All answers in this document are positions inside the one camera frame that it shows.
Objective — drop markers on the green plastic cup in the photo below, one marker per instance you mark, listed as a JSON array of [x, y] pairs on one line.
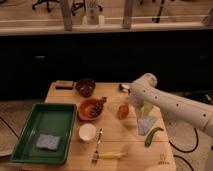
[[147, 108]]

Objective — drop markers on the red apple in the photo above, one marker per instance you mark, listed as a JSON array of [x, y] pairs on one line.
[[123, 111]]

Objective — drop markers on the silver fork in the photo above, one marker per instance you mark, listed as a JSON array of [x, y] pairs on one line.
[[95, 156]]

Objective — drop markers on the blue folded cloth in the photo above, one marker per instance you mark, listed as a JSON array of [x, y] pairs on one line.
[[145, 124]]

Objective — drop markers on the dark grapes bunch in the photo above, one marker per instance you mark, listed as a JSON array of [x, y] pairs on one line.
[[97, 109]]

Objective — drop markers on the black brown eraser block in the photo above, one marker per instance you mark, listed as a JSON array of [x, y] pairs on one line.
[[60, 84]]

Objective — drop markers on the dark brown bowl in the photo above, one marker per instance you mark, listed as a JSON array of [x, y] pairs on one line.
[[85, 87]]

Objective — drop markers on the office chair base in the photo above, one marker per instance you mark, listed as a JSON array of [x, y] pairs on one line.
[[47, 2]]

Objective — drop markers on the green chili pepper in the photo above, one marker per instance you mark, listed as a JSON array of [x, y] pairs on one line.
[[150, 136]]

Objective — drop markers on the orange bowl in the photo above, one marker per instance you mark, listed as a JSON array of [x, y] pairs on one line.
[[85, 108]]

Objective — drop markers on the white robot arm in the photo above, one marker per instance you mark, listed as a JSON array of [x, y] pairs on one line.
[[198, 114]]

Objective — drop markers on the blue sponge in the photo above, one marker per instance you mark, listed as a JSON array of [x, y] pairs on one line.
[[49, 142]]

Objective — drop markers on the yellow banana toy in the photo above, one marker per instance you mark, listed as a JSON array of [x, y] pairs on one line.
[[112, 155]]

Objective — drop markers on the green plastic tray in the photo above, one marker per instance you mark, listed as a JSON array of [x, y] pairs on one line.
[[45, 118]]

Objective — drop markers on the black white handled tool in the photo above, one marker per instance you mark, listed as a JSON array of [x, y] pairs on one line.
[[124, 88]]

